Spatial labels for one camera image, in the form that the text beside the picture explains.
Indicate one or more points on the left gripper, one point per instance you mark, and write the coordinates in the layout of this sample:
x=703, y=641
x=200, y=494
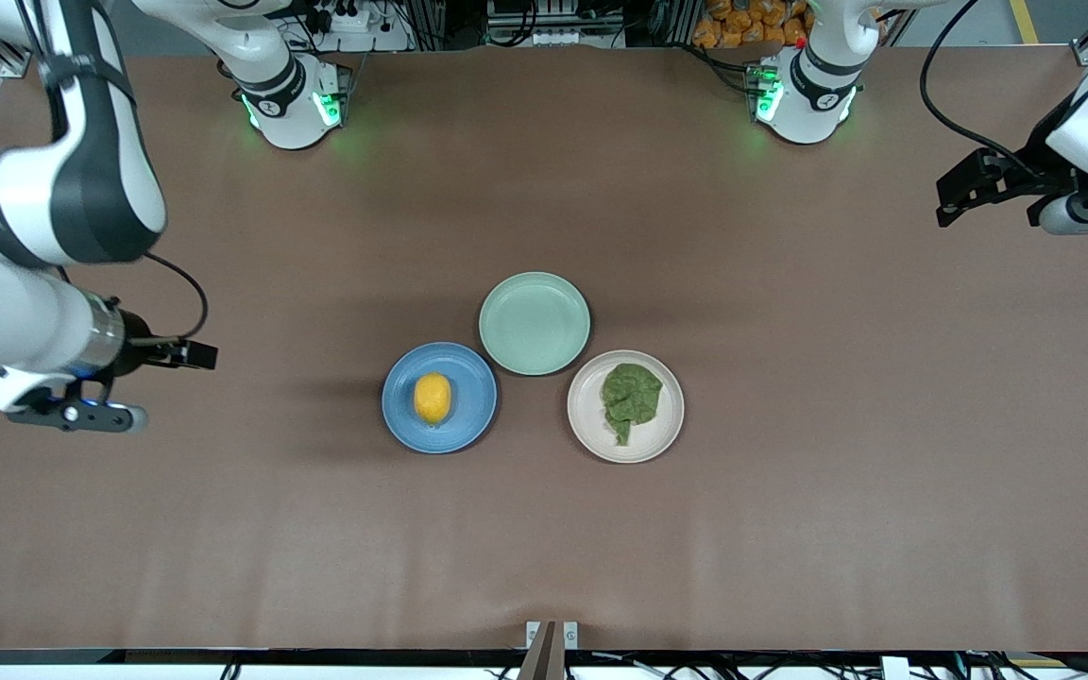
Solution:
x=1038, y=162

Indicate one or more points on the blue plate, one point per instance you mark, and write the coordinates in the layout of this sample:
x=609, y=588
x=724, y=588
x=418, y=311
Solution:
x=473, y=416

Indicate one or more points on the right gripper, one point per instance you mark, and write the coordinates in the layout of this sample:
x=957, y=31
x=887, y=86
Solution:
x=137, y=340

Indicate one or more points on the brown camera pole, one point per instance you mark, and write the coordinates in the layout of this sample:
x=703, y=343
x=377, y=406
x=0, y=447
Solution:
x=544, y=661

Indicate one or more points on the small white box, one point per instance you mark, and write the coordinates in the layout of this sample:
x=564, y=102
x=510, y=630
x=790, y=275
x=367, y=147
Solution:
x=895, y=669

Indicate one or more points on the green lettuce leaf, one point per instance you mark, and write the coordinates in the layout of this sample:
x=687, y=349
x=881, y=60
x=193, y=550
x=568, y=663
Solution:
x=631, y=397

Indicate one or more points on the white power strip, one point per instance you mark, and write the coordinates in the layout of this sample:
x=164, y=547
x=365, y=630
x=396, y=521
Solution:
x=360, y=28

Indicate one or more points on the brown table cover sheet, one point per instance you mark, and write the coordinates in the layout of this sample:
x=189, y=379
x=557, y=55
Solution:
x=128, y=529

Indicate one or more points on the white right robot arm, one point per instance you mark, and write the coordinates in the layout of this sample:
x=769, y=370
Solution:
x=15, y=198

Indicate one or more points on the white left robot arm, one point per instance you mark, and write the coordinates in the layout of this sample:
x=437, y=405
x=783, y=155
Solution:
x=813, y=94

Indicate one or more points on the beige plate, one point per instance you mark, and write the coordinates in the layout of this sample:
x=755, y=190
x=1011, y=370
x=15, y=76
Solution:
x=591, y=434

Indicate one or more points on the yellow lemon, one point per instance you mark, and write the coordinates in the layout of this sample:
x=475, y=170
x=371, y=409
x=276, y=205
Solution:
x=433, y=399

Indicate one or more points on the mint green plate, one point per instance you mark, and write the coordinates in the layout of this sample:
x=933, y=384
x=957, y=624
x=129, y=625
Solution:
x=535, y=323

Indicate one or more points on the small metal bracket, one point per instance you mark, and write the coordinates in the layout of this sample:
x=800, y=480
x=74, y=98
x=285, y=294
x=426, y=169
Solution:
x=533, y=633

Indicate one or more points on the bag of orange items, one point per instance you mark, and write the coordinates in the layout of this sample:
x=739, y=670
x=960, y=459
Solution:
x=742, y=24

